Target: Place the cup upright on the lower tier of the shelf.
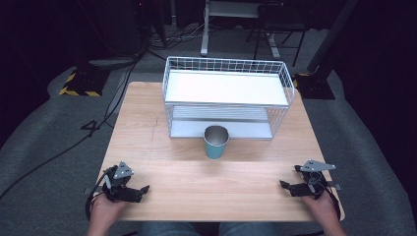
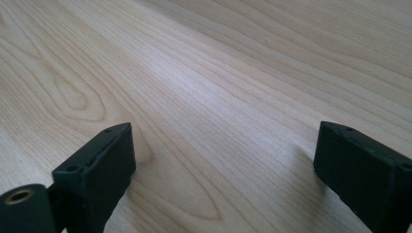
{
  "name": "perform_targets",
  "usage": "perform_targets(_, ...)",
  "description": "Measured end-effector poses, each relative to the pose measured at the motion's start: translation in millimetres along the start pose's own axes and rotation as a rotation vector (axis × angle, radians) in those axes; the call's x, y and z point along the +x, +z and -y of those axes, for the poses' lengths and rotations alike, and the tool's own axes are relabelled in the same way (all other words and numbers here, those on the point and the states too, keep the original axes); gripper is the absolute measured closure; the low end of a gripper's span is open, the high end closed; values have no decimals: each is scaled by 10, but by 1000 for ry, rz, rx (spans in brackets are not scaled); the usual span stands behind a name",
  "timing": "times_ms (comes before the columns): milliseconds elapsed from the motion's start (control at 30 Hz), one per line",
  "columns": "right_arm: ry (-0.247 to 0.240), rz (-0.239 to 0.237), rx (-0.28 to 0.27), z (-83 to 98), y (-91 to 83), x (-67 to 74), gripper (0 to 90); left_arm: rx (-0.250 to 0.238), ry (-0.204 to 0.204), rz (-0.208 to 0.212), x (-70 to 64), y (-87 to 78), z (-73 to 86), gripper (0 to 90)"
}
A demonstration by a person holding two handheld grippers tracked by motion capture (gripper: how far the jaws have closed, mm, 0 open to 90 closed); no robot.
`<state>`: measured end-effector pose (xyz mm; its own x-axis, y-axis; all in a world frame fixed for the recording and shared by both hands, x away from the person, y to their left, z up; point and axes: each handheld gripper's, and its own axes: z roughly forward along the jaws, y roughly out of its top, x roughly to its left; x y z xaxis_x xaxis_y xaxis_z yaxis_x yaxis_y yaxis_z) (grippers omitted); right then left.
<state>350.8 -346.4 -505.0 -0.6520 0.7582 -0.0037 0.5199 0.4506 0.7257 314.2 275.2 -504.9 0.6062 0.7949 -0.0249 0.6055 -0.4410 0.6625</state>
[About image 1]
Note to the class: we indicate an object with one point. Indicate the person's legs in jeans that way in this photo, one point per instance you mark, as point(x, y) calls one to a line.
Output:
point(206, 229)

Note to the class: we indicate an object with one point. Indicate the yellow-black striped stand base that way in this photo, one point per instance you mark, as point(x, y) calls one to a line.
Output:
point(83, 83)

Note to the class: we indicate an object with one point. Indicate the teal metal cup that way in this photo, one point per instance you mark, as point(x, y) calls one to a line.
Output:
point(216, 144)

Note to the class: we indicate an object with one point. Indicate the person's left hand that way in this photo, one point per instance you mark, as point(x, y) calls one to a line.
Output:
point(105, 209)

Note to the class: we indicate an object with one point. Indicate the person's right hand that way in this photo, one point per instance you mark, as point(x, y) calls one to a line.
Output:
point(321, 207)

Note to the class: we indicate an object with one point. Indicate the white desk frame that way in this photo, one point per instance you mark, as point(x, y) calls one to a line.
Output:
point(209, 23)

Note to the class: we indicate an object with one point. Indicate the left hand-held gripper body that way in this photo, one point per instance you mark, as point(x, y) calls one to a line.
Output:
point(122, 172)

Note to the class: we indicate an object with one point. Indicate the black chair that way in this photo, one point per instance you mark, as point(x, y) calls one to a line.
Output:
point(282, 23)

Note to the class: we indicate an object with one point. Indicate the grey table edge bracket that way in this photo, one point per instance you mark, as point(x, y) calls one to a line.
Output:
point(335, 186)

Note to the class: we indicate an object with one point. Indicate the black stand base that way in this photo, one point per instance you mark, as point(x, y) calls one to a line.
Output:
point(315, 86)

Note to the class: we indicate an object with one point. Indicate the black slanted stand pole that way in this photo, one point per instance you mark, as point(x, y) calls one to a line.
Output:
point(331, 36)

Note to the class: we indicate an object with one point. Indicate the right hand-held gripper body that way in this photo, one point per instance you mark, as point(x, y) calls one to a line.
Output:
point(314, 177)

